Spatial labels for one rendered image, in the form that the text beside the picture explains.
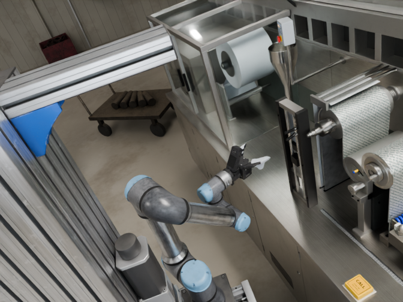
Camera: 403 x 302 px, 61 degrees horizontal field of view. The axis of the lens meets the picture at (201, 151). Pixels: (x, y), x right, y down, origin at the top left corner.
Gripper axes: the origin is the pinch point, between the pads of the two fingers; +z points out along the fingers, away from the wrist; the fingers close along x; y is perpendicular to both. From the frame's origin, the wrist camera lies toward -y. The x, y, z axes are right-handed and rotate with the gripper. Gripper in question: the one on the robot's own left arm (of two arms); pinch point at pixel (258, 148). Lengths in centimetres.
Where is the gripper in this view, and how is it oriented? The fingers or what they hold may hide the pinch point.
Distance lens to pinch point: 160.7
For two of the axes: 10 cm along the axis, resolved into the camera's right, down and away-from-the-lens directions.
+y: 1.8, 7.3, 6.6
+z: 7.5, -5.4, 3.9
